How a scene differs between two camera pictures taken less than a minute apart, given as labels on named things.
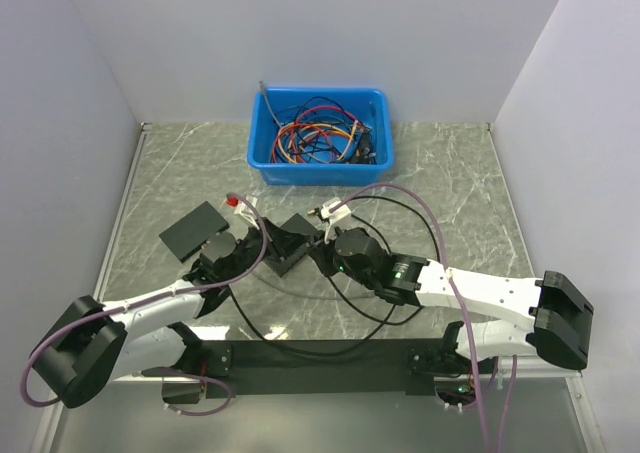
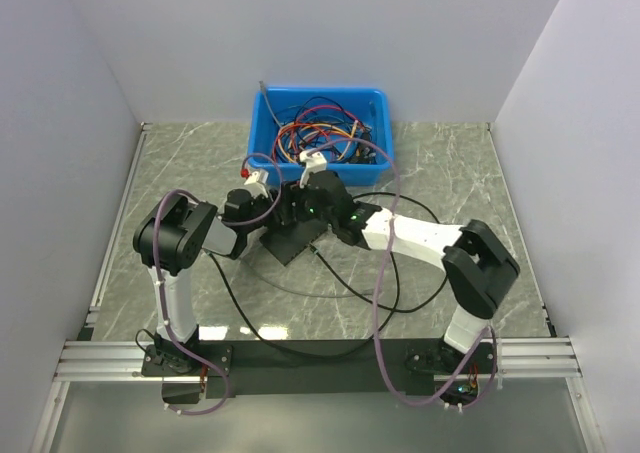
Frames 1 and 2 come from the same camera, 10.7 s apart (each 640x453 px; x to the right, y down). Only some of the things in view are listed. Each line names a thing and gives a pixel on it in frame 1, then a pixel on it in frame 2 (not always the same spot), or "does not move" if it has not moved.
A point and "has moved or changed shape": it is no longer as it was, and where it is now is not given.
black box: [298, 224] has moved or changed shape
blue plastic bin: [321, 135] does not move
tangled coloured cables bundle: [316, 130] does not move
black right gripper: [321, 254] -> [306, 190]
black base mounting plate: [316, 368] does not move
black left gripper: [257, 232] -> [276, 222]
